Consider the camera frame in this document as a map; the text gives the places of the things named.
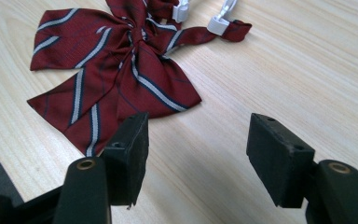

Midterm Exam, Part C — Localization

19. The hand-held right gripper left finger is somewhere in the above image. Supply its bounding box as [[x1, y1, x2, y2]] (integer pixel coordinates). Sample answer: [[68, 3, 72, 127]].
[[52, 111, 150, 224]]

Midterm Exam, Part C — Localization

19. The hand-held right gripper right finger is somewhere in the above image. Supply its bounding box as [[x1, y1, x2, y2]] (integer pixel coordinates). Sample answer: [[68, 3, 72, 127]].
[[245, 113, 358, 224]]

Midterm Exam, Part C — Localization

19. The dark red striped bow tie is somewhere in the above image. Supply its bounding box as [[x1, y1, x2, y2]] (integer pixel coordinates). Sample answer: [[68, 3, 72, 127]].
[[26, 0, 254, 158]]

